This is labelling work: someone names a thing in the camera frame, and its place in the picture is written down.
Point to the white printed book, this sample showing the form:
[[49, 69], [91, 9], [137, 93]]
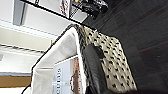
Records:
[[66, 76]]

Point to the white printed bag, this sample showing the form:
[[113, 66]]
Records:
[[64, 6]]

